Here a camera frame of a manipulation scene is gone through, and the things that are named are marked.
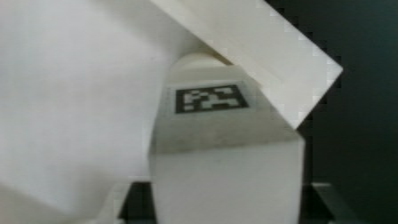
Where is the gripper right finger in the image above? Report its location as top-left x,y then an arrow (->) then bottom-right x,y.
299,182 -> 363,224

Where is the white U-shaped fence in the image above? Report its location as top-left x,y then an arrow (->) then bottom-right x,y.
150,0 -> 343,126

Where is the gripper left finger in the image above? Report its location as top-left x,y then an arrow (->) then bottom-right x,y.
88,180 -> 160,224

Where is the white square tabletop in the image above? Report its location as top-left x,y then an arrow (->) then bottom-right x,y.
0,0 -> 310,224

